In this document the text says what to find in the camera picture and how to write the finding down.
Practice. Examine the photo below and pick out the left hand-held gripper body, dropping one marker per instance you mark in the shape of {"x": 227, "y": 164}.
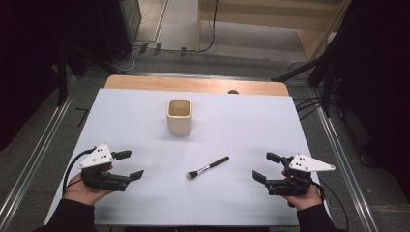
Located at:
{"x": 96, "y": 179}

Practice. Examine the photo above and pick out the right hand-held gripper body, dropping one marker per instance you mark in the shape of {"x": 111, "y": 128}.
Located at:
{"x": 290, "y": 185}

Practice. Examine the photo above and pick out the black makeup brush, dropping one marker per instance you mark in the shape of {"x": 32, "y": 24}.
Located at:
{"x": 209, "y": 166}

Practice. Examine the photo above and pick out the person's right hand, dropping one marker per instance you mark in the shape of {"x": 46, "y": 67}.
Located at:
{"x": 304, "y": 200}

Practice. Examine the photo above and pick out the person's left hand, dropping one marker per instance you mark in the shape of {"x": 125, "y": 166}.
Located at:
{"x": 79, "y": 193}

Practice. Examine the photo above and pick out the white table mat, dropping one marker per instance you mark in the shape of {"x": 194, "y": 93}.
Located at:
{"x": 241, "y": 129}

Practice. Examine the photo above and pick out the beige square cup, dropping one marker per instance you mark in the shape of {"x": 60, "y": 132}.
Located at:
{"x": 179, "y": 124}

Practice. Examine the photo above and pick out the dark round table grommet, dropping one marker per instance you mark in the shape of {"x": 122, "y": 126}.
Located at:
{"x": 233, "y": 92}

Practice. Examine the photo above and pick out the black metal stand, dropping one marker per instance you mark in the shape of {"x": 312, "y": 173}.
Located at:
{"x": 325, "y": 80}
{"x": 61, "y": 77}

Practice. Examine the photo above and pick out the wooden table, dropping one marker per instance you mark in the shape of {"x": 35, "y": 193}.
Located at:
{"x": 193, "y": 84}

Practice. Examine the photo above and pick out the black cabinet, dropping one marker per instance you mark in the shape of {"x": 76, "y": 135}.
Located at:
{"x": 119, "y": 29}

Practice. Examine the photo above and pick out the black curtain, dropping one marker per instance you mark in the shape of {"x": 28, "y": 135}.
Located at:
{"x": 377, "y": 80}
{"x": 22, "y": 64}

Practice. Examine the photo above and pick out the light wooden shelf unit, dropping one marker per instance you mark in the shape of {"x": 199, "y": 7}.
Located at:
{"x": 257, "y": 22}

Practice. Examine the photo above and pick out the metal floor rail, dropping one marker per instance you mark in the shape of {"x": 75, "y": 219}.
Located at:
{"x": 42, "y": 145}
{"x": 341, "y": 161}

